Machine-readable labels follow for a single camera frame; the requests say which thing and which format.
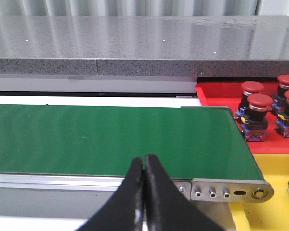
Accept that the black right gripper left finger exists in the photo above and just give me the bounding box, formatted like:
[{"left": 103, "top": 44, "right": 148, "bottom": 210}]
[{"left": 78, "top": 157, "right": 143, "bottom": 231}]

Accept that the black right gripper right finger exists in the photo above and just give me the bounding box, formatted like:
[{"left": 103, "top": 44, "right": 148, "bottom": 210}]
[{"left": 144, "top": 154, "right": 223, "bottom": 231}]

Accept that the green conveyor belt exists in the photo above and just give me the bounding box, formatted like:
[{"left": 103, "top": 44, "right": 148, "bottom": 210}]
[{"left": 0, "top": 104, "right": 263, "bottom": 180}]

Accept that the aluminium conveyor side rail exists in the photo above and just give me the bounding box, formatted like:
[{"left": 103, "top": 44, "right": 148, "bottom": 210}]
[{"left": 0, "top": 173, "right": 274, "bottom": 203}]

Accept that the grey stone countertop slab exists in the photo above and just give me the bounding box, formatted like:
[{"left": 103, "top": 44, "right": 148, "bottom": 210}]
[{"left": 0, "top": 16, "right": 289, "bottom": 78}]

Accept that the red block at right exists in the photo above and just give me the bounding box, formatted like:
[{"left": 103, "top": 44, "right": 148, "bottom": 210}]
[{"left": 196, "top": 81, "right": 289, "bottom": 154}]

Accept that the grey pleated curtain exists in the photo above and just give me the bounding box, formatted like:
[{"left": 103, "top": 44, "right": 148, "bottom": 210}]
[{"left": 0, "top": 0, "right": 289, "bottom": 17}]

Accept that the yellow sorting tray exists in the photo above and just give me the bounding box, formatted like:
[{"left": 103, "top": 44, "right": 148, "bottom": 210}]
[{"left": 229, "top": 154, "right": 289, "bottom": 231}]

